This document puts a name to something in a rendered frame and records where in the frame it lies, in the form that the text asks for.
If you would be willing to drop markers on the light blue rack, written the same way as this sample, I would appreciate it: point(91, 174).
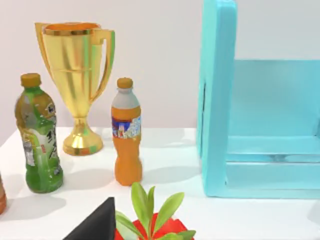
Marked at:
point(250, 112)

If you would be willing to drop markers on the gold trophy cup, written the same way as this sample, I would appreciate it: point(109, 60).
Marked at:
point(76, 82)

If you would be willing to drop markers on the green bottle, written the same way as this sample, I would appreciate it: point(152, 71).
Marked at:
point(40, 140)

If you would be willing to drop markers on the orange bottle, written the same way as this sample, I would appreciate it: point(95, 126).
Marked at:
point(127, 140)

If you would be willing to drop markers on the brown bottle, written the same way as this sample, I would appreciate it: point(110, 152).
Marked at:
point(2, 197)

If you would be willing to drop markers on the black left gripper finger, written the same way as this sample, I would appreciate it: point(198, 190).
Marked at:
point(100, 223)

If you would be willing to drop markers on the red pot with green plant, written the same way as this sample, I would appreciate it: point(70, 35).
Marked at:
point(152, 220)

